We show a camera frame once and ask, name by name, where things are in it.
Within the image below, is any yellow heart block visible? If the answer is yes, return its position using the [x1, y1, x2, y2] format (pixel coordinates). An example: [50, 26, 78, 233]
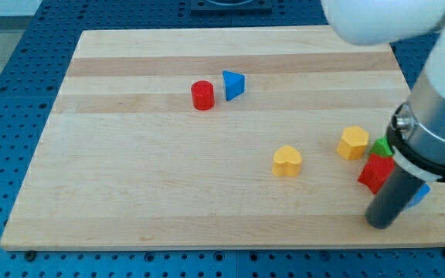
[271, 145, 303, 177]

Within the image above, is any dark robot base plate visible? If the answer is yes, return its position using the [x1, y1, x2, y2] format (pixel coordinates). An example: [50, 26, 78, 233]
[190, 0, 273, 15]

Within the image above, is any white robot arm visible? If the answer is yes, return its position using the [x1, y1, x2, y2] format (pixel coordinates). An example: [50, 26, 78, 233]
[321, 0, 445, 229]

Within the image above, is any wooden board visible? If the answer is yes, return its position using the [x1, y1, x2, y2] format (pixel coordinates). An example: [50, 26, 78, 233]
[0, 25, 445, 251]

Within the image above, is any red cylinder block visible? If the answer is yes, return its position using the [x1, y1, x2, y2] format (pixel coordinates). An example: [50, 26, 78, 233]
[191, 80, 215, 110]

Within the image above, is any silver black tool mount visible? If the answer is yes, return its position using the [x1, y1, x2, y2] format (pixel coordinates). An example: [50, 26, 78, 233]
[386, 73, 445, 182]

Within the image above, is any blue triangle block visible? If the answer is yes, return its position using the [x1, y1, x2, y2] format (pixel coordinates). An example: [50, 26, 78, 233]
[222, 70, 246, 101]

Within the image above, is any green circle block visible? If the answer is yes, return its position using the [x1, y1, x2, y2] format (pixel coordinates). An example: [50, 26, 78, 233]
[369, 136, 393, 158]

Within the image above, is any red star block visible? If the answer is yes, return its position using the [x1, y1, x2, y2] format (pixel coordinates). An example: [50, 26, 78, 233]
[357, 154, 395, 195]

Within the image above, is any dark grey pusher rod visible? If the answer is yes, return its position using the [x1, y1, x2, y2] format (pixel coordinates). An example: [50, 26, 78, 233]
[365, 165, 425, 229]

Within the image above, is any yellow hexagon block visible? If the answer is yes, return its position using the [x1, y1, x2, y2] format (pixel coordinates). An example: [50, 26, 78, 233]
[336, 126, 369, 160]

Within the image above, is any blue cube block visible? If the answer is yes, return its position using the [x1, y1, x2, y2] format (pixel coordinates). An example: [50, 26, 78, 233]
[404, 184, 431, 210]

